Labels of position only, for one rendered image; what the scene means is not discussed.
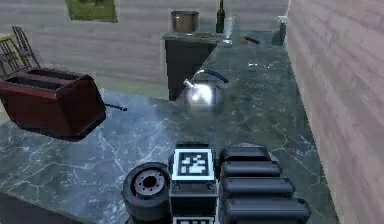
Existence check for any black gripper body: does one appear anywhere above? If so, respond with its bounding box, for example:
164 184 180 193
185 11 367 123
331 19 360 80
121 161 172 224

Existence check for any marble top kitchen counter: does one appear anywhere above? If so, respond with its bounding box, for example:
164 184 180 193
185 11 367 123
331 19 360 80
0 16 340 224

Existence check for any dark green bottle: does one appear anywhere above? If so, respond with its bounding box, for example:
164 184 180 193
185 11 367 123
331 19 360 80
215 0 226 34

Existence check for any silver kettle with blue handle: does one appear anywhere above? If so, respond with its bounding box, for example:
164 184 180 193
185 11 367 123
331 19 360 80
182 69 230 114

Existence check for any dark red toaster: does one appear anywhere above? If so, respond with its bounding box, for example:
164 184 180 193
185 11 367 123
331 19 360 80
0 67 107 142

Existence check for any brown metal pot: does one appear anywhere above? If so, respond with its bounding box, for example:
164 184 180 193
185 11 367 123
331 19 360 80
170 10 200 34

